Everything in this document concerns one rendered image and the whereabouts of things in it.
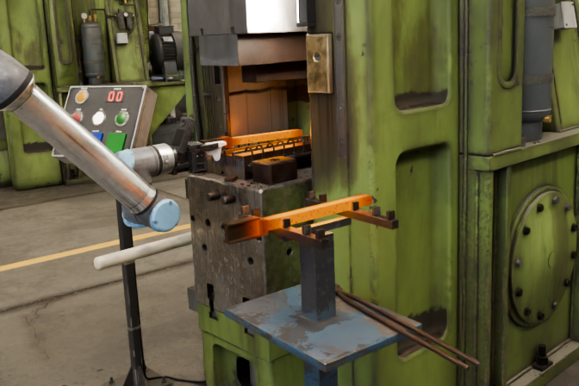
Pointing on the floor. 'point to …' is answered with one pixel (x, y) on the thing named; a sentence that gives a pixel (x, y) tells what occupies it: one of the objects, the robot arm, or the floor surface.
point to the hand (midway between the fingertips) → (221, 140)
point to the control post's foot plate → (139, 378)
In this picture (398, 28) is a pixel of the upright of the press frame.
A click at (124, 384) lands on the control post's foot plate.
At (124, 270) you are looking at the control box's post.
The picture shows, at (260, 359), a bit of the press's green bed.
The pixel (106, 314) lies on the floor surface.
